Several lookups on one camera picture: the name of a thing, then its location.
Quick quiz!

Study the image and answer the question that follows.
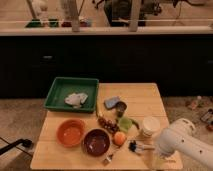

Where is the black and white dish brush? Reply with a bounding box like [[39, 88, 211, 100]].
[[129, 141, 155, 154]]

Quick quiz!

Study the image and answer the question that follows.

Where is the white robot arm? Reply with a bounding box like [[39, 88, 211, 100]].
[[154, 118, 213, 170]]

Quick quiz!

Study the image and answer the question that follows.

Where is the purple bowl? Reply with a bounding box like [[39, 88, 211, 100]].
[[83, 129, 110, 157]]

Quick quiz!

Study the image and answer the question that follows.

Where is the orange bowl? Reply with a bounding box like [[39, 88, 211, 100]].
[[56, 119, 85, 147]]

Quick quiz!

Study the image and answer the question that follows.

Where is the white lidded cup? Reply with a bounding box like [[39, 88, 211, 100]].
[[141, 116, 160, 137]]

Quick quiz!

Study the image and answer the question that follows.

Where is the orange fruit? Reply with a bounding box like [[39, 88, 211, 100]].
[[113, 131, 126, 146]]

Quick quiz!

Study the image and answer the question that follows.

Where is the small metal clip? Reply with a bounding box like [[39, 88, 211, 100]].
[[102, 154, 114, 165]]

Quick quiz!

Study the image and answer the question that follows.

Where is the green cup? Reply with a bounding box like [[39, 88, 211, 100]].
[[118, 117, 132, 133]]

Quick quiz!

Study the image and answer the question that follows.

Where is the bunch of red grapes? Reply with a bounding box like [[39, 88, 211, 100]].
[[98, 117, 119, 134]]

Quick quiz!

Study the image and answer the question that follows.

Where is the dark metal cup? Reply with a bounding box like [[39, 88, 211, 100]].
[[115, 101, 127, 117]]

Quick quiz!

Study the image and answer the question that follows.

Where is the blue sponge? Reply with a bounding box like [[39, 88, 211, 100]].
[[104, 96, 120, 109]]

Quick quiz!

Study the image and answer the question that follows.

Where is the white crumpled cloth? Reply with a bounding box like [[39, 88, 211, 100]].
[[65, 93, 88, 108]]

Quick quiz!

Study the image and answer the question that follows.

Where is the green plastic tray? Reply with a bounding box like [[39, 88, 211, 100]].
[[44, 77, 99, 113]]

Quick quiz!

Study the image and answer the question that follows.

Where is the black chair base leg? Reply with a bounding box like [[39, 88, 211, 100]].
[[0, 139, 33, 155]]

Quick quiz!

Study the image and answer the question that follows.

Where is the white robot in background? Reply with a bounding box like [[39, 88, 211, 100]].
[[32, 0, 48, 21]]

